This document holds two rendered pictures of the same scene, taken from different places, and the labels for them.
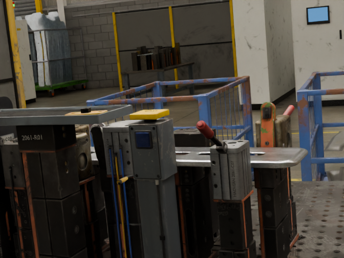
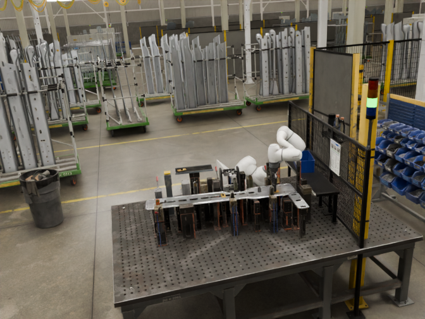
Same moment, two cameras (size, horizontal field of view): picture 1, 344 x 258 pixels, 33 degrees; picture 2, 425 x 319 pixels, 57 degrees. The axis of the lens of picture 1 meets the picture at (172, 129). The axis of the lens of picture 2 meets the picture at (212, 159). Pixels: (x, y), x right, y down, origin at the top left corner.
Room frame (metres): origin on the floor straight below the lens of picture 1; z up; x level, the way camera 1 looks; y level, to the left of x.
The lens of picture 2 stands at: (4.39, -1.49, 2.56)
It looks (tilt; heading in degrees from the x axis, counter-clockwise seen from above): 20 degrees down; 148
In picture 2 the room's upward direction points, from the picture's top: 4 degrees counter-clockwise
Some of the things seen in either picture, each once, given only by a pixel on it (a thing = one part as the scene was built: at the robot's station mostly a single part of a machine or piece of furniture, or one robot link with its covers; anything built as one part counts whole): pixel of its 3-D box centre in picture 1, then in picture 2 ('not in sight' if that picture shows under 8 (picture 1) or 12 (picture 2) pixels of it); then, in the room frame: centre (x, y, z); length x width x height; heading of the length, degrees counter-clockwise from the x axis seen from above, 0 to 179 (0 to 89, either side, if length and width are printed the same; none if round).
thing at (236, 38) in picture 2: not in sight; (243, 55); (-8.15, 8.27, 1.00); 4.54 x 0.14 x 2.00; 71
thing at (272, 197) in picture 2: not in sight; (272, 212); (2.03, 0.61, 0.87); 0.12 x 0.09 x 0.35; 154
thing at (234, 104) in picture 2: not in sight; (205, 83); (-4.52, 4.13, 0.88); 1.91 x 1.00 x 1.76; 68
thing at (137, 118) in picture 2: not in sight; (121, 92); (-5.14, 2.02, 0.88); 1.91 x 1.00 x 1.76; 162
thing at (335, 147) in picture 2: not in sight; (335, 157); (2.20, 1.20, 1.30); 0.23 x 0.02 x 0.31; 154
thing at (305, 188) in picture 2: not in sight; (305, 204); (2.10, 0.94, 0.88); 0.08 x 0.08 x 0.36; 64
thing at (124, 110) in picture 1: (44, 115); (193, 169); (1.26, 0.27, 1.16); 0.37 x 0.14 x 0.02; 64
